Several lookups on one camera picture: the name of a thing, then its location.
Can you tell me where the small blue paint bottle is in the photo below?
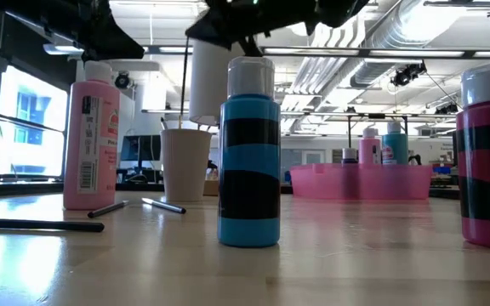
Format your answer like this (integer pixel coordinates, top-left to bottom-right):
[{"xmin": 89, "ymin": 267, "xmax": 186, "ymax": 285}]
[{"xmin": 217, "ymin": 56, "xmax": 282, "ymax": 248}]

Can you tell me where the white table lamp wooden base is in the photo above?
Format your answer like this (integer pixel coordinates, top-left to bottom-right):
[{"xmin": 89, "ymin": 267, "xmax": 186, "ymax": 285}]
[{"xmin": 188, "ymin": 38, "xmax": 246, "ymax": 197}]

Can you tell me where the black aluminium table frame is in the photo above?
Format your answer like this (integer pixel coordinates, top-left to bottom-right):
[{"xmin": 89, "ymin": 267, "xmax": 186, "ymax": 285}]
[{"xmin": 0, "ymin": 180, "xmax": 461, "ymax": 201}]

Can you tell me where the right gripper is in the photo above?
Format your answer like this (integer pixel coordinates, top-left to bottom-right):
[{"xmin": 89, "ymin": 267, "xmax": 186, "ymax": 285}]
[{"xmin": 185, "ymin": 0, "xmax": 369, "ymax": 50}]

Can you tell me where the black computer monitor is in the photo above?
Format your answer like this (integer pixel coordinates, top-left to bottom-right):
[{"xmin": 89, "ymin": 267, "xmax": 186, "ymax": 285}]
[{"xmin": 120, "ymin": 134, "xmax": 162, "ymax": 179}]

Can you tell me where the thin black paintbrush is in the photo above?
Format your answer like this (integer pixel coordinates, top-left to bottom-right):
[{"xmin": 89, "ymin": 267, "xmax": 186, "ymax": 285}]
[
  {"xmin": 86, "ymin": 199, "xmax": 130, "ymax": 219},
  {"xmin": 141, "ymin": 196, "xmax": 187, "ymax": 215},
  {"xmin": 179, "ymin": 37, "xmax": 190, "ymax": 129},
  {"xmin": 0, "ymin": 217, "xmax": 105, "ymax": 234}
]

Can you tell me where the black ceiling camera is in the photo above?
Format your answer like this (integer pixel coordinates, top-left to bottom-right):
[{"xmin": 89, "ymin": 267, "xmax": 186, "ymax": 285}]
[{"xmin": 390, "ymin": 61, "xmax": 427, "ymax": 88}]

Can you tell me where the large light pink paint bottle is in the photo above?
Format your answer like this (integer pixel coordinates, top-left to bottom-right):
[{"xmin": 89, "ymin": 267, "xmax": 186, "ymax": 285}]
[{"xmin": 63, "ymin": 60, "xmax": 121, "ymax": 212}]

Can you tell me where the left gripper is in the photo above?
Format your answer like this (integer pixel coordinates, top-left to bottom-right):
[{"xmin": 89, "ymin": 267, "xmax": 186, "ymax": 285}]
[{"xmin": 0, "ymin": 0, "xmax": 145, "ymax": 62}]

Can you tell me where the pink plastic tray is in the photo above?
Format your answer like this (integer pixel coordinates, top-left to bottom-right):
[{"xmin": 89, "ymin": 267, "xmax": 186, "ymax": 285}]
[{"xmin": 289, "ymin": 163, "xmax": 434, "ymax": 201}]

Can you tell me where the beige paper cup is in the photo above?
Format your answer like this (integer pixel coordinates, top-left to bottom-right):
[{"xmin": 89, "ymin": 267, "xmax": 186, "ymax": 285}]
[{"xmin": 159, "ymin": 128, "xmax": 214, "ymax": 203}]

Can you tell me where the large teal paint bottle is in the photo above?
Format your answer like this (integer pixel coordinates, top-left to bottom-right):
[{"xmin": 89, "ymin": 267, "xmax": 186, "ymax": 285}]
[{"xmin": 381, "ymin": 122, "xmax": 409, "ymax": 166}]

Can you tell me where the silver ceiling air duct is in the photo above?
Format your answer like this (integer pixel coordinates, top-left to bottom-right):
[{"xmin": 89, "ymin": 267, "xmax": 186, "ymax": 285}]
[{"xmin": 295, "ymin": 0, "xmax": 463, "ymax": 88}]

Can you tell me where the large glass window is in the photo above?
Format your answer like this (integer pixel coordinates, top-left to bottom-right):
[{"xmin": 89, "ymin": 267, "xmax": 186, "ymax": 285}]
[{"xmin": 0, "ymin": 63, "xmax": 70, "ymax": 179}]

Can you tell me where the small purple paint bottle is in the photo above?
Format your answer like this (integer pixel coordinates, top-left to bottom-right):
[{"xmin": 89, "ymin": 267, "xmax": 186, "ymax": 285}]
[{"xmin": 341, "ymin": 147, "xmax": 359, "ymax": 166}]

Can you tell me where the small magenta paint bottle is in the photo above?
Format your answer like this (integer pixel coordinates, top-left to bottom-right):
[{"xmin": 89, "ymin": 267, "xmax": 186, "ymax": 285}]
[{"xmin": 456, "ymin": 60, "xmax": 490, "ymax": 251}]

